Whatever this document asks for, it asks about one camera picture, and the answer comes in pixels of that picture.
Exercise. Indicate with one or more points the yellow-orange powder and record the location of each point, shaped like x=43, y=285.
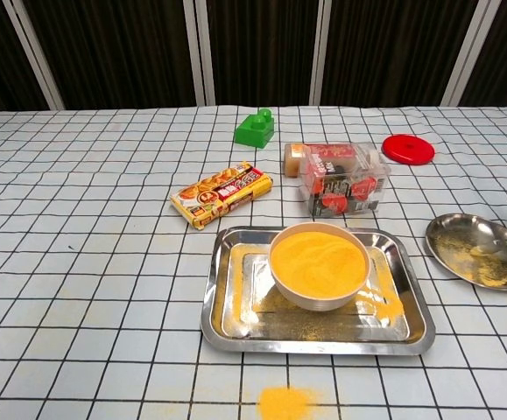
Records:
x=318, y=262

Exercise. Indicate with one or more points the white bowl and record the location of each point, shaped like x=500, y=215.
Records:
x=318, y=303

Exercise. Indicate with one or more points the orange powder pile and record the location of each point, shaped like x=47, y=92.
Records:
x=283, y=404

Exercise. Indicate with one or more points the round steel plate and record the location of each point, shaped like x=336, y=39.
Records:
x=463, y=245

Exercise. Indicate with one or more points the red round plastic lid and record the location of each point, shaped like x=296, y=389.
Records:
x=408, y=149

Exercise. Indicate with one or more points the clear box with red sachets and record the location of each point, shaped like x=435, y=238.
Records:
x=345, y=192

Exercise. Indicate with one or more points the brown drink bottle red label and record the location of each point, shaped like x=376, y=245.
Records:
x=292, y=162

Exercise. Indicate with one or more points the green toy building brick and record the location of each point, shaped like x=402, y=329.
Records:
x=253, y=131

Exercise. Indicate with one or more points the yellow snack packet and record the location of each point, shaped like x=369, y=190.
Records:
x=222, y=192

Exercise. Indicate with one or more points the rectangular steel tray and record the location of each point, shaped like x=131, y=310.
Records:
x=235, y=306

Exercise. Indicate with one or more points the white black checked tablecloth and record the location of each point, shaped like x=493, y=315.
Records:
x=60, y=262

